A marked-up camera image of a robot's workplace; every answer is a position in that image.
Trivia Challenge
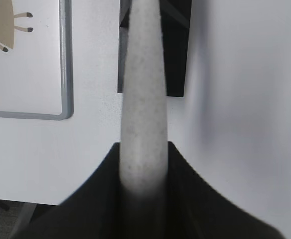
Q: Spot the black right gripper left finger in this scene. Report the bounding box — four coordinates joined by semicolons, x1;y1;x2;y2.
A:
14;143;123;239

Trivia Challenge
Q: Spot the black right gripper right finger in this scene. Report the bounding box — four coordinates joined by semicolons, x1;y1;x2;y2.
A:
165;142;283;239

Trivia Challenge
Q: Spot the white-handled kitchen knife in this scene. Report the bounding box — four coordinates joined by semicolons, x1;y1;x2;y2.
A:
119;0;168;196

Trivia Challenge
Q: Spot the white grey-rimmed cutting board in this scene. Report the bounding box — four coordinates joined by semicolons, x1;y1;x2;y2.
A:
0;0;73;120

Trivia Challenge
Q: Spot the black knife stand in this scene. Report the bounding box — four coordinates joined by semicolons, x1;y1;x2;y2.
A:
117;0;192;97

